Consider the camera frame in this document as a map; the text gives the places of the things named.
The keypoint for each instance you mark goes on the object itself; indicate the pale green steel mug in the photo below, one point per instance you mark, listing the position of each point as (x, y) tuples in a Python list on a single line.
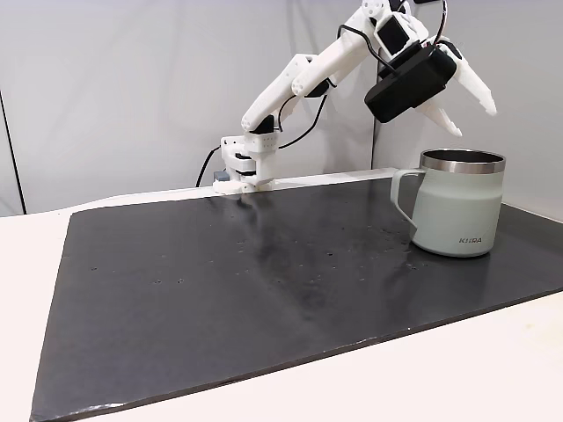
[(457, 211)]

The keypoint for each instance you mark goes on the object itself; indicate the grey table clamp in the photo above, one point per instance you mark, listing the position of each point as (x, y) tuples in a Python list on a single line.
[(221, 176)]

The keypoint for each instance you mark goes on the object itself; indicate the black table mat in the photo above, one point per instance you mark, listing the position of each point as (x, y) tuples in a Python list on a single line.
[(242, 285)]

